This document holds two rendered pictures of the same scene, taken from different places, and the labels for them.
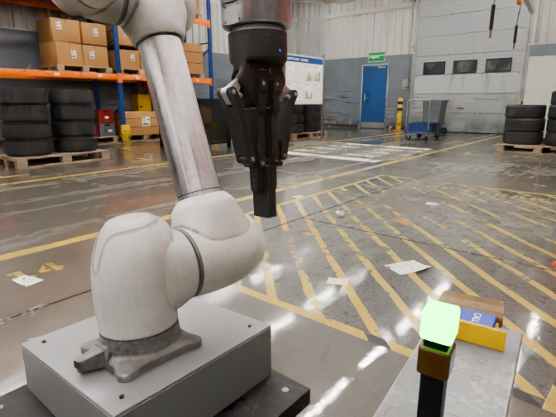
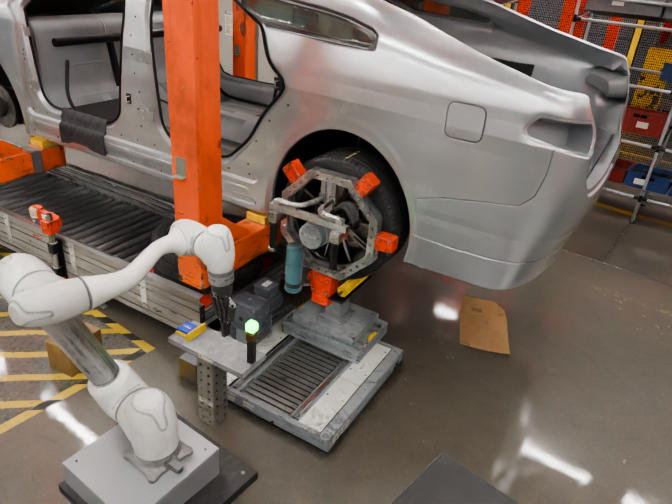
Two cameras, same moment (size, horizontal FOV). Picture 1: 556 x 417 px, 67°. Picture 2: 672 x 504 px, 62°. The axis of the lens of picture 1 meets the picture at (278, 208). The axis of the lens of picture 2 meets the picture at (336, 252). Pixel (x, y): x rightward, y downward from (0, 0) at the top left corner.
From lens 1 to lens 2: 2.09 m
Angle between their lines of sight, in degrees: 88
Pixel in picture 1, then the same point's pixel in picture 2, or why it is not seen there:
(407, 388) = (223, 360)
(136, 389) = (200, 445)
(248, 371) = not seen: hidden behind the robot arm
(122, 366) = (185, 450)
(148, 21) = not seen: hidden behind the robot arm
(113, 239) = (166, 405)
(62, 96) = not seen: outside the picture
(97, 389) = (196, 461)
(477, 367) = (214, 339)
